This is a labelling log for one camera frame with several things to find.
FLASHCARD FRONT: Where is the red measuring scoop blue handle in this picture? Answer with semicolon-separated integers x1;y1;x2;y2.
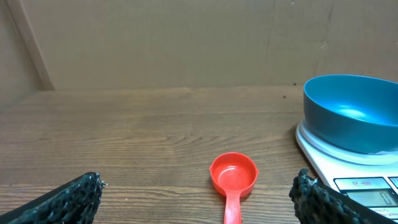
209;152;259;224

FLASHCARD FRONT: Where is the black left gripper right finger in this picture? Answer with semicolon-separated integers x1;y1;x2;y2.
289;168;394;224

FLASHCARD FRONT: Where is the teal blue bowl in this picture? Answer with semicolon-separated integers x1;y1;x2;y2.
303;75;397;154

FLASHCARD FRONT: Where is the white digital kitchen scale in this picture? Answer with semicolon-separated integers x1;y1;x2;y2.
296;121;397;223

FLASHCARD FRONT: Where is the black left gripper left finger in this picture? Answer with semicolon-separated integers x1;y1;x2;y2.
1;172;104;224

